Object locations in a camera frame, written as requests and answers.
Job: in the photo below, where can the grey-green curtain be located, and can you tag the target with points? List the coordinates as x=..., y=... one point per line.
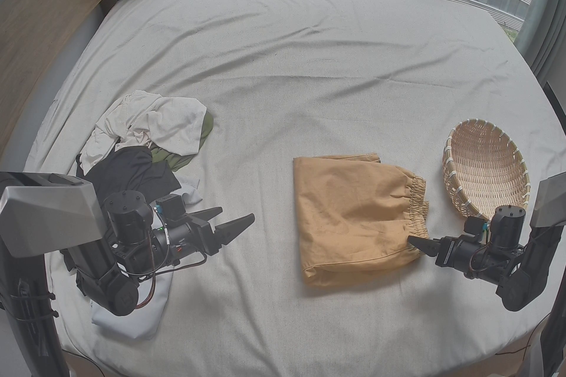
x=546, y=4

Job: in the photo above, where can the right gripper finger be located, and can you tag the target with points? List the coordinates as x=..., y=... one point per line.
x=424, y=246

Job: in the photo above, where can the tan shorts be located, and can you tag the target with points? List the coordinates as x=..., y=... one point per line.
x=349, y=216

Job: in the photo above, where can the pale blue garment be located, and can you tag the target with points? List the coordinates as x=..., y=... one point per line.
x=128, y=318

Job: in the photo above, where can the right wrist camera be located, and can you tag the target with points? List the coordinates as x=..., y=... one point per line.
x=474, y=226

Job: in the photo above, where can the black garment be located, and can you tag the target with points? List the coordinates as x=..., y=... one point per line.
x=132, y=172

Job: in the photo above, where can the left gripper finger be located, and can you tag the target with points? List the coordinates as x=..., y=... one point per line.
x=232, y=231
x=208, y=215

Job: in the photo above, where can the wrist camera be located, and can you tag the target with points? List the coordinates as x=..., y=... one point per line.
x=474, y=226
x=170, y=206

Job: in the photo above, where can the white garment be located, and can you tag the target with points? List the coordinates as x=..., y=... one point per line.
x=150, y=123

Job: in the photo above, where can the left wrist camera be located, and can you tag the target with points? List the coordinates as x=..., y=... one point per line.
x=170, y=206

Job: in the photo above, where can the round woven basket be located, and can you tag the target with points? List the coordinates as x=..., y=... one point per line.
x=486, y=163

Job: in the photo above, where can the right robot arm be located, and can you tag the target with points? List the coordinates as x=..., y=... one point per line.
x=508, y=225

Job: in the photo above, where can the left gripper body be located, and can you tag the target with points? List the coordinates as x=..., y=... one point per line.
x=199, y=236

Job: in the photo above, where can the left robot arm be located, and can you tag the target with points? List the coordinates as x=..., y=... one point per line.
x=48, y=211

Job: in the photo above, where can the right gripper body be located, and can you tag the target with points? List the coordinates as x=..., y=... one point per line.
x=455, y=251

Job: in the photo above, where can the green garment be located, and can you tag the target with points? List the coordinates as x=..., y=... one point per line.
x=208, y=128

